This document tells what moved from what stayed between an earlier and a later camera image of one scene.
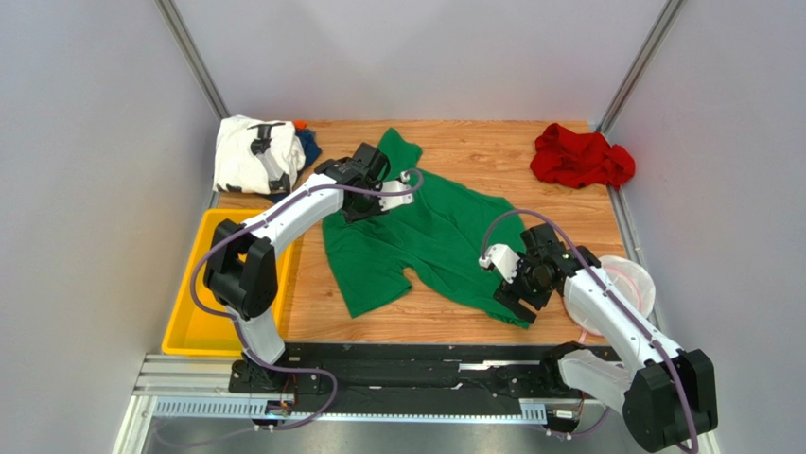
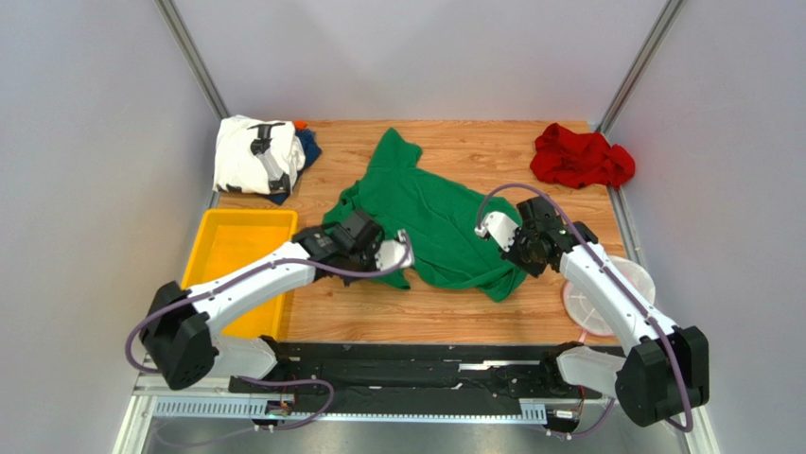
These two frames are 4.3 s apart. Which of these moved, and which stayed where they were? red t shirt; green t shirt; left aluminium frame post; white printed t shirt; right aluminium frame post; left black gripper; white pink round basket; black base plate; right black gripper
Moved: green t shirt; left black gripper; right black gripper
Stayed: white printed t shirt; white pink round basket; red t shirt; right aluminium frame post; left aluminium frame post; black base plate
